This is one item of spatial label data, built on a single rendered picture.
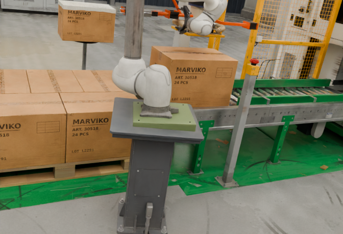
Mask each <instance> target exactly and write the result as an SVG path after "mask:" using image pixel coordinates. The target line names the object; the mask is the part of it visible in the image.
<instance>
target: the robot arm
mask: <svg viewBox="0 0 343 234"><path fill-rule="evenodd" d="M177 1H180V2H204V11H203V12H202V13H201V15H200V16H198V17H197V18H195V17H190V14H191V12H190V10H189V9H188V7H187V6H183V7H181V8H178V9H179V10H182V11H183V13H184V18H185V21H184V24H183V26H182V27H181V28H179V27H175V28H176V29H178V32H179V34H184V33H186V32H189V31H188V29H189V30H191V31H193V32H194V33H195V34H197V35H200V36H208V35H209V34H210V33H211V32H212V25H213V24H214V22H215V21H216V20H218V18H219V17H220V16H221V15H222V14H223V12H224V11H225V9H226V7H227V0H177ZM143 15H144V0H127V2H126V26H125V50H124V56H123V57H122V58H121V59H120V61H119V64H118V65H117V66H116V67H115V68H114V70H113V72H112V80H113V83H114V84H115V85H116V86H117V87H118V88H120V89H121V90H123V91H125V92H128V93H131V94H135V95H139V96H140V97H141V98H143V104H142V105H141V108H142V109H141V113H140V117H158V118H168V119H171V118H172V114H171V113H178V112H179V108H175V107H171V106H170V98H171V93H172V79H171V76H170V72H169V70H168V69H167V68H166V67H165V66H163V65H158V64H154V65H151V66H149V67H148V68H146V65H145V61H144V60H143V58H142V57H141V50H142V32H143ZM185 28H186V29H185Z"/></svg>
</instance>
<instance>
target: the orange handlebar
mask: <svg viewBox="0 0 343 234"><path fill-rule="evenodd" d="M154 11H155V12H158V16H163V15H164V16H168V13H166V12H162V11H157V10H154ZM179 17H184V13H182V14H179ZM215 22H216V23H219V24H222V25H234V26H242V27H246V26H247V24H246V23H236V22H223V21H220V20H216V21H215Z"/></svg>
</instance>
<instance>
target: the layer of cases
mask: <svg viewBox="0 0 343 234"><path fill-rule="evenodd" d="M112 72H113V70H39V69H26V70H25V69H0V170H2V169H12V168H21V167H32V166H42V165H52V164H62V163H65V162H66V163H72V162H82V161H92V160H102V159H112V158H122V157H130V153H131V144H132V139H127V138H115V137H112V134H111V133H110V126H111V119H112V112H113V105H114V98H115V97H122V98H132V99H138V98H137V97H136V96H135V95H134V94H131V93H128V92H125V91H123V90H121V89H120V88H118V87H117V86H116V85H115V84H114V83H113V80H112Z"/></svg>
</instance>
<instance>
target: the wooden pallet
mask: <svg viewBox="0 0 343 234"><path fill-rule="evenodd" d="M118 160H121V161H120V164H118V165H109V166H99V167H90V168H81V169H75V165H79V164H89V163H99V162H108V161H118ZM129 162H130V157H122V158H112V159H102V160H92V161H82V162H72V163H66V162H65V163H62V164H52V165H42V166H32V167H21V168H12V169H2V170H0V173H2V172H11V171H21V170H31V169H40V168H50V167H53V172H44V173H34V174H25V175H16V176H6V177H0V188H3V187H12V186H20V185H29V184H37V183H45V182H51V181H59V180H67V179H75V178H84V177H92V176H101V175H109V174H118V173H126V172H128V171H129Z"/></svg>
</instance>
